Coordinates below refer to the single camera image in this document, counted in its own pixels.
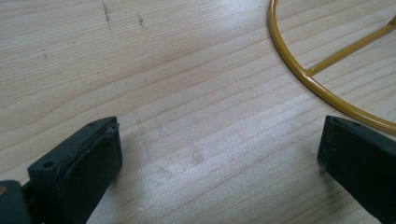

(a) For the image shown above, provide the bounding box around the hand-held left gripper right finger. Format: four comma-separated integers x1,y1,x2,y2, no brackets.
317,115,396,224

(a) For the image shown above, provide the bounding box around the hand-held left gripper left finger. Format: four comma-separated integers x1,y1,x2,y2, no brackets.
27,116,123,224

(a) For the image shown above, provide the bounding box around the gold metal wire rack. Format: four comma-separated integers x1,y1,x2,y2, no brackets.
266,0,396,136

